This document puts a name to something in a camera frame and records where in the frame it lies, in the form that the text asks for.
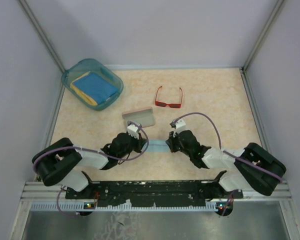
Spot yellow towel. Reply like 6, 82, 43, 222
70, 71, 98, 106

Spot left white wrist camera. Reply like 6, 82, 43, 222
126, 121, 142, 139

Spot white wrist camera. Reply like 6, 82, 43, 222
126, 121, 142, 139
170, 119, 187, 137

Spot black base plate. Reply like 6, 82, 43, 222
65, 179, 231, 208

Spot blue towel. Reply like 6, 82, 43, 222
72, 71, 118, 104

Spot pink glasses case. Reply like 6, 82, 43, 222
121, 106, 155, 128

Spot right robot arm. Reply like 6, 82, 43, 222
165, 130, 287, 198

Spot red sunglasses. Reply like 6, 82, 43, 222
154, 85, 183, 109

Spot aluminium front rail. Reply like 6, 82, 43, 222
20, 180, 293, 201

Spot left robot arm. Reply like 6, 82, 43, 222
32, 132, 149, 199

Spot white slotted cable duct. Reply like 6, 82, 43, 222
30, 200, 226, 213

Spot teal plastic bin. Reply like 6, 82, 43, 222
61, 58, 124, 111

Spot light blue cleaning cloth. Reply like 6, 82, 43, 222
146, 139, 170, 153

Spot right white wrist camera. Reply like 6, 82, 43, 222
170, 119, 187, 137

